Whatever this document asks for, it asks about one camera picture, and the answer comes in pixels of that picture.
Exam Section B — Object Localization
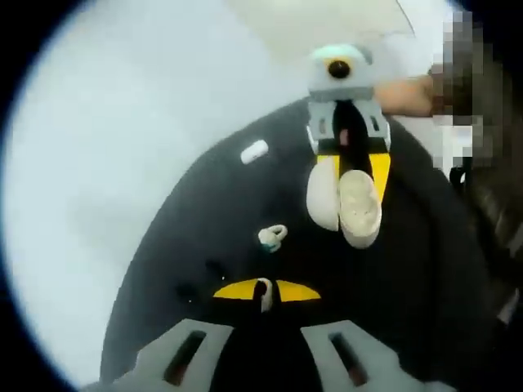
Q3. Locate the white oblong charging case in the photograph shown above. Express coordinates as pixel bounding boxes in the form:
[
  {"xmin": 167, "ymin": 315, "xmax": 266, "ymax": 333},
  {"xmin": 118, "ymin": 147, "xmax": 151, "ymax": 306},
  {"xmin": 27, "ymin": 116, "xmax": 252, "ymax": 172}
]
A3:
[{"xmin": 239, "ymin": 140, "xmax": 270, "ymax": 165}]

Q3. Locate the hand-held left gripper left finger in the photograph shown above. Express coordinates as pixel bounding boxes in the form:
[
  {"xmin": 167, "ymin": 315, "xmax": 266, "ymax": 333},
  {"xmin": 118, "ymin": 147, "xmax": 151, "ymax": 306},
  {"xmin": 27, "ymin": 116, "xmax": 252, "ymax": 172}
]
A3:
[{"xmin": 81, "ymin": 278, "xmax": 262, "ymax": 392}]

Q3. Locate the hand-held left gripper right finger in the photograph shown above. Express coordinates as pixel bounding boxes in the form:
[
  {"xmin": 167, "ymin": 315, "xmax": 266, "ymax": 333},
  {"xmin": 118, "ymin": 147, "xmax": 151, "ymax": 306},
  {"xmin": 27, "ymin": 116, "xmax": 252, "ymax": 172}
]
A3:
[{"xmin": 274, "ymin": 279, "xmax": 409, "ymax": 392}]

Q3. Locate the black earphone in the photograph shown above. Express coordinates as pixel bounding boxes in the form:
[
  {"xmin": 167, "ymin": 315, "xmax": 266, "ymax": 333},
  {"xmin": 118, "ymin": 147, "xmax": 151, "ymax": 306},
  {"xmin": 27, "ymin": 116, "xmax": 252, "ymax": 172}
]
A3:
[
  {"xmin": 175, "ymin": 284, "xmax": 198, "ymax": 304},
  {"xmin": 205, "ymin": 260, "xmax": 225, "ymax": 281}
]

